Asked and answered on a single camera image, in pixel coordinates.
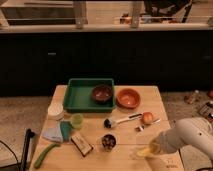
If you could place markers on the red apple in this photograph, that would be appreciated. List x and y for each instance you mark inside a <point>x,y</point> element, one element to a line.
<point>147,118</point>

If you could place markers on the teal folded cloth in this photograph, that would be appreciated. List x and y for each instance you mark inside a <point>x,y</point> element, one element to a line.
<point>65,128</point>

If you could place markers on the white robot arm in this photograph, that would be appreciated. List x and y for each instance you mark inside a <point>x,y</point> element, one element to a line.
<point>196,132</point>

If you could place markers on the yellow banana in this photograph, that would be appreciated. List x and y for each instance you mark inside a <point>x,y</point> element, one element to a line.
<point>144,152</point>

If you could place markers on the small metal fork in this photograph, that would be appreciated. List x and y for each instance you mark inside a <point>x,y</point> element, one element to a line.
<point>143,126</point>

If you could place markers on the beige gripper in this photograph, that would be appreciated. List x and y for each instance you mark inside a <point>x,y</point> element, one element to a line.
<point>156,146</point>

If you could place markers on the black stand left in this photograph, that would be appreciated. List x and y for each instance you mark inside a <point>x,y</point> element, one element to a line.
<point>27,148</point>

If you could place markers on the green handled tool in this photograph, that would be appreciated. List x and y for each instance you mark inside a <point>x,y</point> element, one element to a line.
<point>43,154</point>

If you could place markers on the dark maroon bowl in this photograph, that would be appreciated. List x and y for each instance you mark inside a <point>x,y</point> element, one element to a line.
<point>101,93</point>

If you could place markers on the orange red bowl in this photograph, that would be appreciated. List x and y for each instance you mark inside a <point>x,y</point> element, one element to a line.
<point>128,98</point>

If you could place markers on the cup with dark contents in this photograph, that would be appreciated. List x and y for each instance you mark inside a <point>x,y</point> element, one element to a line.
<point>108,141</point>

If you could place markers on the green plastic tray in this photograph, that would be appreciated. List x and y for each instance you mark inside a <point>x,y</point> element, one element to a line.
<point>78,96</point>

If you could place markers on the light blue cloth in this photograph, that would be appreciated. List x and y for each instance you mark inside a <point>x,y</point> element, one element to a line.
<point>53,134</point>

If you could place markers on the light green cup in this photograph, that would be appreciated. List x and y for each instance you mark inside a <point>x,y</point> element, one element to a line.
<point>76,120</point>

